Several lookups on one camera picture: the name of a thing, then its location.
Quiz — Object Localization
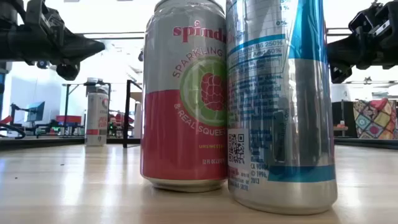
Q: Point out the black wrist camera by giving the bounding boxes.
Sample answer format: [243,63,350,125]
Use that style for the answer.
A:
[329,63,354,84]
[55,62,81,82]

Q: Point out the black metal frame table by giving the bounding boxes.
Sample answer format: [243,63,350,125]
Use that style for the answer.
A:
[61,81,112,138]

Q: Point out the blue silver Red Bull can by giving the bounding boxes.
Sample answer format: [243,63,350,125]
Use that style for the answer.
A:
[226,0,338,215]

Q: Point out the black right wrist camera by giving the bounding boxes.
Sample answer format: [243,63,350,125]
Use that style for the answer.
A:
[329,63,354,84]

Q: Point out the white can black top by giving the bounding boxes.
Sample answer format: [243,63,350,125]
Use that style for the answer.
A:
[85,91,109,147]

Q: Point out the wooden shelf black metal legs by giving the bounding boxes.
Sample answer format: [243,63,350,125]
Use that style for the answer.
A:
[123,79,143,149]

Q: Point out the red canopy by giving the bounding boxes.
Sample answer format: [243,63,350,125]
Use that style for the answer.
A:
[108,112,135,125]

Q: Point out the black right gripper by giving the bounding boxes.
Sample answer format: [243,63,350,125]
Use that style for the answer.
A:
[326,1,392,70]

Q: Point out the pink silver Spindrift can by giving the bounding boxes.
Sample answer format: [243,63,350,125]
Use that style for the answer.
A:
[140,0,228,193]

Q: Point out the black aluminium table frame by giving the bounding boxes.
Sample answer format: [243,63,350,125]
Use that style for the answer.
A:
[0,136,398,151]

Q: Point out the red bin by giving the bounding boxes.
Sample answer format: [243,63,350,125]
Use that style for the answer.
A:
[55,115,82,125]

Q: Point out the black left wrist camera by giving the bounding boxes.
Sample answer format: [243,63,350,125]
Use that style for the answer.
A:
[55,62,81,82]

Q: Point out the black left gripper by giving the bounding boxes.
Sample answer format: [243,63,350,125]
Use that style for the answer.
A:
[24,0,106,65]

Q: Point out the colourful patchwork quilt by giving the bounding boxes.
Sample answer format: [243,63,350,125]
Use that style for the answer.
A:
[353,98,398,140]

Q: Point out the computer monitor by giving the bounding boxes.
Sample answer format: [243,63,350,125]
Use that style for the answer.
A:
[26,101,46,123]

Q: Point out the black curved cable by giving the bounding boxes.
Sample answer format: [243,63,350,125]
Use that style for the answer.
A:
[0,123,26,140]

